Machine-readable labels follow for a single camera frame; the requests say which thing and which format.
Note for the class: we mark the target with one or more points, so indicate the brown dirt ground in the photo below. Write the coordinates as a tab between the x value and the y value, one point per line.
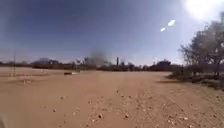
100	96

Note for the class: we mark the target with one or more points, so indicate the thin pole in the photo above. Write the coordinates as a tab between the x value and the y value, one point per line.
14	65

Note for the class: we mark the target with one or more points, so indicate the distant dark tower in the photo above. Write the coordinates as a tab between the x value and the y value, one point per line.
117	61

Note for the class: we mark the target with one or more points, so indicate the dark low object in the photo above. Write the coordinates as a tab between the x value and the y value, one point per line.
67	73

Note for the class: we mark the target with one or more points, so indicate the distant line of trees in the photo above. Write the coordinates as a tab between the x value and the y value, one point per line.
100	65

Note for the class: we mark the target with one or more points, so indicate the group of trees beside way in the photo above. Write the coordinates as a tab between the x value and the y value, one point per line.
206	50

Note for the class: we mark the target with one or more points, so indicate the dry scrub strip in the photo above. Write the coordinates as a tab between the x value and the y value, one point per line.
200	79

